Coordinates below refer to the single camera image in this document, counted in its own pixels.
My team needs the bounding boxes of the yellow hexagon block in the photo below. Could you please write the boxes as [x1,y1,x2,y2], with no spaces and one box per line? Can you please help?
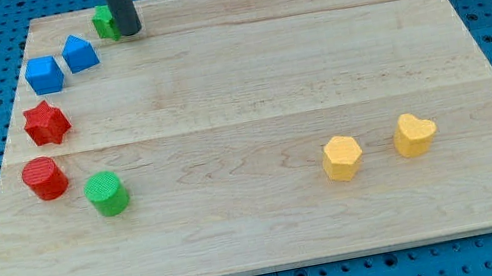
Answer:
[322,135,363,182]

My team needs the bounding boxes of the light wooden board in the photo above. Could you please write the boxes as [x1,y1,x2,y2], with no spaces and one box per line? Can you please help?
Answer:
[0,0,492,276]

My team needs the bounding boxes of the green cylinder block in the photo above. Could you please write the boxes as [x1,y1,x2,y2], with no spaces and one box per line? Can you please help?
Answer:
[83,171,130,217]

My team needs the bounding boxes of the yellow heart block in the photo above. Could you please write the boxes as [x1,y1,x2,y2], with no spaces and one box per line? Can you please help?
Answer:
[393,113,437,158]

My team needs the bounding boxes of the green star block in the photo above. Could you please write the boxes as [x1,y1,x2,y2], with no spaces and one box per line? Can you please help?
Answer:
[91,5,121,41]

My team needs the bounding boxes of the blue pentagon block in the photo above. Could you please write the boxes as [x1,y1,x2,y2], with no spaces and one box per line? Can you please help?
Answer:
[61,35,100,74]

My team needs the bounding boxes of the red star block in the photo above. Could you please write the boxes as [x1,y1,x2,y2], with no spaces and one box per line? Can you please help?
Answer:
[22,100,71,146]

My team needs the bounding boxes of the red cylinder block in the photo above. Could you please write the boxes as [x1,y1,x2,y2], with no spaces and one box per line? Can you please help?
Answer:
[21,156,69,201]

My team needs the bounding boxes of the blue cube block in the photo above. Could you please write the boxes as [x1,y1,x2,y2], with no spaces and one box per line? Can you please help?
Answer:
[25,56,64,95]

